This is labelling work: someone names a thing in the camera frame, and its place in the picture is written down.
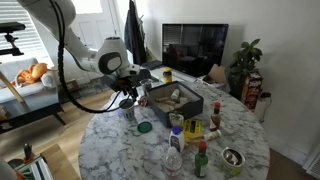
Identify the clear plastic water bottle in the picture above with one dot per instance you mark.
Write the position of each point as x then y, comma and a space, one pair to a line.
173, 163

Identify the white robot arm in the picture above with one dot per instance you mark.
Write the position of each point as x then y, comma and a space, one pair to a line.
110, 59

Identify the dark blue shoe box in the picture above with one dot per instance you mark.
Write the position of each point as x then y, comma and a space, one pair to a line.
190, 105

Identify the grey sofa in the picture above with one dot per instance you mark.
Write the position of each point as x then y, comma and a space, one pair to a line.
41, 99

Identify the white tv stand cabinet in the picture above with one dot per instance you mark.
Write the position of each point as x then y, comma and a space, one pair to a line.
180, 76

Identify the green glass bottle red cap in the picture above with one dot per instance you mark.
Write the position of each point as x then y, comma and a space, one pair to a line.
201, 160

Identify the small glass jar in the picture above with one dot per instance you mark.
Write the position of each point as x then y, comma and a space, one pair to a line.
176, 119

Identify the green round lid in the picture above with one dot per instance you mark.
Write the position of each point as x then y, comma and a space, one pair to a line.
144, 127

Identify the small white spice jar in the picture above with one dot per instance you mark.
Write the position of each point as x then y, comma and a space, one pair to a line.
212, 135

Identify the yellow lid vitamin bottle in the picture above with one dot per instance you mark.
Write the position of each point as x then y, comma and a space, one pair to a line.
167, 75

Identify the black hanging jacket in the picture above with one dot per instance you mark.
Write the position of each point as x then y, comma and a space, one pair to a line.
133, 37

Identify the white plastic cup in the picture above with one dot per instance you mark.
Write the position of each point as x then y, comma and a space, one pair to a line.
127, 109

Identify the black flat screen television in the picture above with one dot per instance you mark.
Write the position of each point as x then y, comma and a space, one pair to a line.
193, 48

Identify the open green tin can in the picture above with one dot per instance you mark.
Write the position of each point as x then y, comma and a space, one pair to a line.
231, 162

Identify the hot sauce bottle red cap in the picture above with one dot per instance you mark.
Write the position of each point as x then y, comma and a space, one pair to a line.
215, 118

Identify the orange snack box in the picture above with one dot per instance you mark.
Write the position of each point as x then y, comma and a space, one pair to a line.
251, 90

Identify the red candy wrappers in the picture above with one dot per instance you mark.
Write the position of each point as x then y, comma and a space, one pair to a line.
143, 101

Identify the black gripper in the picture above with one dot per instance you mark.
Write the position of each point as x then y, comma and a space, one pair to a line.
126, 85

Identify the green potted plant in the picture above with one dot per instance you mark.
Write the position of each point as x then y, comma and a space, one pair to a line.
244, 62

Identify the white door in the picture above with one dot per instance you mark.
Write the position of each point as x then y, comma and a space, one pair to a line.
95, 20

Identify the white lotion bottle blue cap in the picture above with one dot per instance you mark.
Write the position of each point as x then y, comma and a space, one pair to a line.
176, 138

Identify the orange plush toy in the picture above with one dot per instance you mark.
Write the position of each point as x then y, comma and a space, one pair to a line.
35, 72

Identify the brown cardboard box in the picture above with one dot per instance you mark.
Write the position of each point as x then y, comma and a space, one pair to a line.
215, 75

